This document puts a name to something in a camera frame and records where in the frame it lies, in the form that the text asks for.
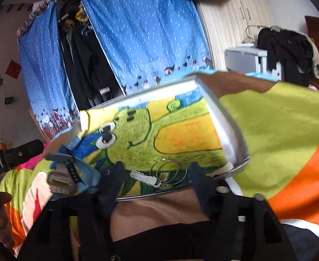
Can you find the patterned wardrobe top trim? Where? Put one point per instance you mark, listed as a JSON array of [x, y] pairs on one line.
[[39, 9]]

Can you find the grey shallow tray box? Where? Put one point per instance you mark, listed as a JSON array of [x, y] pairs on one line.
[[230, 130]]

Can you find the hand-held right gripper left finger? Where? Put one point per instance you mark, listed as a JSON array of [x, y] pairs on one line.
[[113, 185]]

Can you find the silver metal rings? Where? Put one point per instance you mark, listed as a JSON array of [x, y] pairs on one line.
[[151, 171]]

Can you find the cartoon bear painting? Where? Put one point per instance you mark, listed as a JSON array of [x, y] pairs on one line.
[[175, 130]]

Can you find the cream wooden wardrobe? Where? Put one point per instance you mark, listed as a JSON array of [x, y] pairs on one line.
[[230, 24]]

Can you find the person's left hand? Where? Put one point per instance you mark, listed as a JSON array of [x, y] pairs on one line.
[[3, 220]]

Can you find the dark hanging clothes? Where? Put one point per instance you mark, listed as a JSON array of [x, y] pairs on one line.
[[86, 59]]

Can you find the white appliance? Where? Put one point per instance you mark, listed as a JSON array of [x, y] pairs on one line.
[[243, 57]]

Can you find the red diamond wall paper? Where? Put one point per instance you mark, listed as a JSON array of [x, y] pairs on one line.
[[13, 69]]

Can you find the colourful printed bedspread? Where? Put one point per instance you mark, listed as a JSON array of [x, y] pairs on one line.
[[279, 130]]

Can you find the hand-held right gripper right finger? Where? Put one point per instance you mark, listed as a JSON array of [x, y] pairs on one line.
[[200, 187]]

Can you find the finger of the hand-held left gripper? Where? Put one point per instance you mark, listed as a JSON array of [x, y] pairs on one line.
[[23, 150]]

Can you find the blue dotted wardrobe curtain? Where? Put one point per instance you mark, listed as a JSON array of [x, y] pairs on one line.
[[148, 32], [45, 81]]

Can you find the white plastic clip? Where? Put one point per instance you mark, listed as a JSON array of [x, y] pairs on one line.
[[143, 177]]

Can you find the black draped clothes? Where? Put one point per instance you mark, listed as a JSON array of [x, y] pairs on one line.
[[284, 49]]

